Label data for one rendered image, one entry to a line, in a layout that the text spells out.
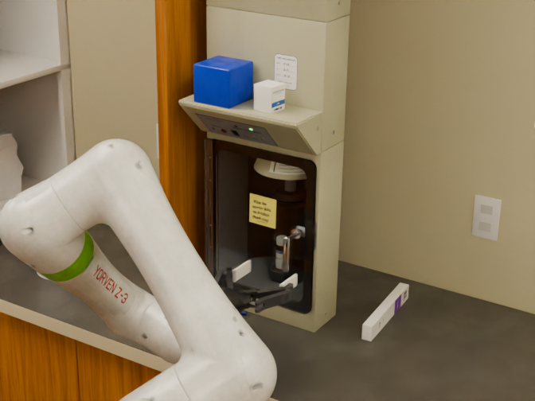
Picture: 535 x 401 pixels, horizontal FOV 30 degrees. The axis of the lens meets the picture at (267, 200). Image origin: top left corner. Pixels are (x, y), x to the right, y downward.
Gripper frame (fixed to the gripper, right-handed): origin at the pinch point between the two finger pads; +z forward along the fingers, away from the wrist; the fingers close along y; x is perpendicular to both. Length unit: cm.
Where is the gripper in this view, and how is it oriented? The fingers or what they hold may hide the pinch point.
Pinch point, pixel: (269, 274)
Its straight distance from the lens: 231.0
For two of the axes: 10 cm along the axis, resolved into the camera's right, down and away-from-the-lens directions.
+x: -0.2, 9.3, 3.8
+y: -8.5, -2.2, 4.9
